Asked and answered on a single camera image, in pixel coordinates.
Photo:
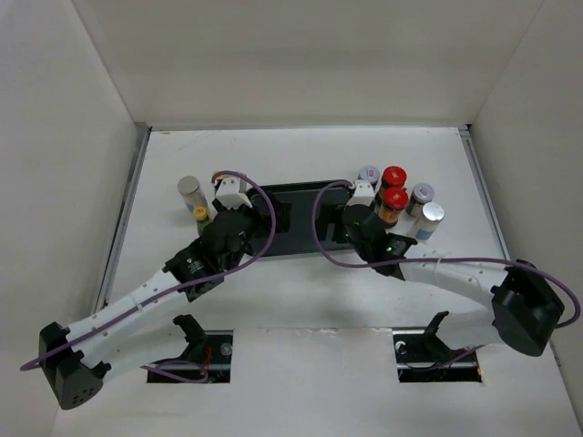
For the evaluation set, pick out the white lid brown spice jar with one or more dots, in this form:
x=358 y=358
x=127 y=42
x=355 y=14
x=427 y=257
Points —
x=369 y=173

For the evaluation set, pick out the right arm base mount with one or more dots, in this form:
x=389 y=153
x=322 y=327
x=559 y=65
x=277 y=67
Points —
x=422 y=358

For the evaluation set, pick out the silver lid blue label jar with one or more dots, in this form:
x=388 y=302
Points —
x=427 y=221

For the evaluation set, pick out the red lid sauce jar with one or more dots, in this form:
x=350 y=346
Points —
x=394 y=200
x=392 y=177

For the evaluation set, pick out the black tray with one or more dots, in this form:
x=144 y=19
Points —
x=293 y=207

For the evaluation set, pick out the white lid dark spice jar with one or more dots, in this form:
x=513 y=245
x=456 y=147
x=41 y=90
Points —
x=421 y=194

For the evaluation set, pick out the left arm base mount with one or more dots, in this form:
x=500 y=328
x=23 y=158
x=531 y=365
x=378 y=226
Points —
x=206 y=357

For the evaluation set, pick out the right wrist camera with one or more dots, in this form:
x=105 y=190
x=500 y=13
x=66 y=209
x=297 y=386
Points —
x=362 y=193

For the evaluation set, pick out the silver lid white granule jar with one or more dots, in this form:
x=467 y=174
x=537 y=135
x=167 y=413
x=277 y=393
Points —
x=192 y=193

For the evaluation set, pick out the yellow cap sauce bottle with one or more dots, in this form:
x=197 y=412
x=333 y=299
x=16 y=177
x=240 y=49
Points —
x=202 y=217

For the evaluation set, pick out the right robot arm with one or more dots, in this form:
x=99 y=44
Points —
x=516 y=306

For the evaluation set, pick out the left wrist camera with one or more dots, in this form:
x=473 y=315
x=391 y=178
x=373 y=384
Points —
x=231 y=192

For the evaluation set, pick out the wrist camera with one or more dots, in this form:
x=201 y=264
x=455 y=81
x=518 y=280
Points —
x=231 y=192
x=362 y=193

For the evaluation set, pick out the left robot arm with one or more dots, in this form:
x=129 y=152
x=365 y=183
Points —
x=76 y=359

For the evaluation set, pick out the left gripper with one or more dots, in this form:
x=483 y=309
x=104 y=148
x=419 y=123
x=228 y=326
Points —
x=250 y=213

